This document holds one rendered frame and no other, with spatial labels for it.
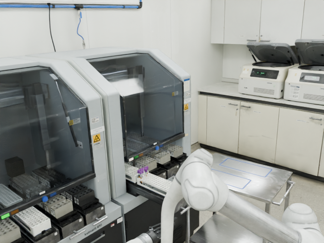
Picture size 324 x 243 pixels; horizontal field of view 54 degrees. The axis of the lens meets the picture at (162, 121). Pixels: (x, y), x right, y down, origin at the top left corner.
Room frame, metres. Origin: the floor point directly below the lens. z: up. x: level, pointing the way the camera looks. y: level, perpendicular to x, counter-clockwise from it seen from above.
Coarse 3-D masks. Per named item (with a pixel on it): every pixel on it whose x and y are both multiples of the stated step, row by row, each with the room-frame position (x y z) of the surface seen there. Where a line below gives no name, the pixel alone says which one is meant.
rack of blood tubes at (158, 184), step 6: (144, 174) 1.91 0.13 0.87; (150, 174) 1.92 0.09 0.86; (138, 180) 1.86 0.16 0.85; (144, 180) 1.82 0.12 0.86; (150, 180) 1.82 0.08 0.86; (156, 180) 1.83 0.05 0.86; (162, 180) 1.82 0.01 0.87; (144, 186) 1.82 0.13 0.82; (150, 186) 1.81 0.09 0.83; (156, 186) 1.75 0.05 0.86; (162, 186) 1.74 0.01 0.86; (168, 186) 1.75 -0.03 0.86; (162, 192) 1.77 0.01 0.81
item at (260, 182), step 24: (216, 168) 2.05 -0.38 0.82; (240, 168) 2.04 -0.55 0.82; (264, 168) 2.03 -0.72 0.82; (240, 192) 1.72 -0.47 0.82; (264, 192) 1.71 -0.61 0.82; (288, 192) 1.77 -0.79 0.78; (216, 216) 2.25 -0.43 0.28; (192, 240) 1.97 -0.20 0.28; (216, 240) 1.96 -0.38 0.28; (240, 240) 1.95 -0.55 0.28; (264, 240) 1.62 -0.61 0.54
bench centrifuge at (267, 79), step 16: (256, 48) 4.07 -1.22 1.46; (272, 48) 3.90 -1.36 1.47; (288, 48) 3.75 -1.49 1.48; (256, 64) 4.22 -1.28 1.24; (272, 64) 4.25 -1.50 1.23; (288, 64) 4.05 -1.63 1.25; (240, 80) 3.97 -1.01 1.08; (256, 80) 3.82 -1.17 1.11; (272, 80) 3.68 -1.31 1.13; (272, 96) 3.67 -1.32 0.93
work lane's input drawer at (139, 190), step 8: (128, 184) 1.90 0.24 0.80; (136, 184) 1.86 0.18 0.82; (136, 192) 1.85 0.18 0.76; (144, 192) 1.80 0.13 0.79; (152, 192) 1.77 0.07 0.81; (152, 200) 1.75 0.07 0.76; (160, 200) 1.71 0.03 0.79; (184, 200) 1.71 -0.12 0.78; (176, 208) 1.66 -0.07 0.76; (184, 208) 1.66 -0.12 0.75
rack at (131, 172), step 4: (124, 164) 2.08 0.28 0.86; (128, 164) 2.07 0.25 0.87; (128, 168) 2.01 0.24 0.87; (132, 168) 2.01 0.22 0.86; (136, 168) 2.01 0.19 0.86; (128, 172) 1.95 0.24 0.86; (132, 172) 1.95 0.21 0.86; (136, 172) 1.95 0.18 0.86; (144, 172) 1.95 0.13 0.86; (128, 176) 1.99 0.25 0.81; (132, 176) 1.90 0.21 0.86; (136, 176) 1.90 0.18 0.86; (132, 180) 1.90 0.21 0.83; (136, 180) 1.90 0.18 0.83
